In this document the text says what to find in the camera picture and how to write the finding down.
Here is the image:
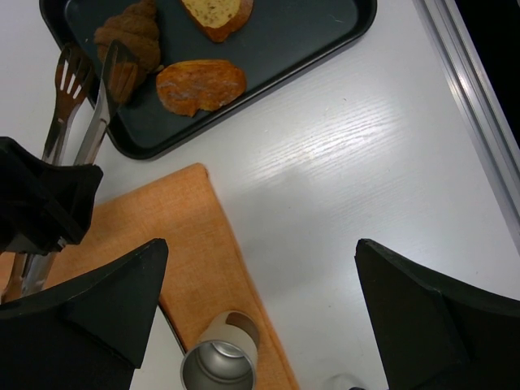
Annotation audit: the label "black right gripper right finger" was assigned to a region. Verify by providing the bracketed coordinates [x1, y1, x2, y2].
[355, 239, 519, 389]

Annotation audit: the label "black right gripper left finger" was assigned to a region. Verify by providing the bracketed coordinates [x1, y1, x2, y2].
[1, 239, 168, 389]

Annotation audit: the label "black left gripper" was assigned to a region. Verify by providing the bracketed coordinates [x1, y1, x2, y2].
[1, 136, 103, 254]

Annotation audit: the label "stainless steel tongs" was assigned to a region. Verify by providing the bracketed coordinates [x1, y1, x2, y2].
[2, 40, 141, 304]

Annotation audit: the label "brown croissant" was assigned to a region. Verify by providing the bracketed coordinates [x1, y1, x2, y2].
[94, 1, 162, 105]

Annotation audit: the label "toasted bread slice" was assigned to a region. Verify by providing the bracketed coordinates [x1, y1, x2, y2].
[156, 59, 247, 117]

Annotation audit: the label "orange bread roll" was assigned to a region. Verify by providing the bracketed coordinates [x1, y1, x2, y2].
[180, 0, 254, 43]

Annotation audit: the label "orange cloth placemat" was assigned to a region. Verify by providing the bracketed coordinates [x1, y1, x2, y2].
[0, 162, 301, 390]

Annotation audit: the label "cream mug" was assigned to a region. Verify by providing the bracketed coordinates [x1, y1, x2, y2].
[180, 310, 260, 390]

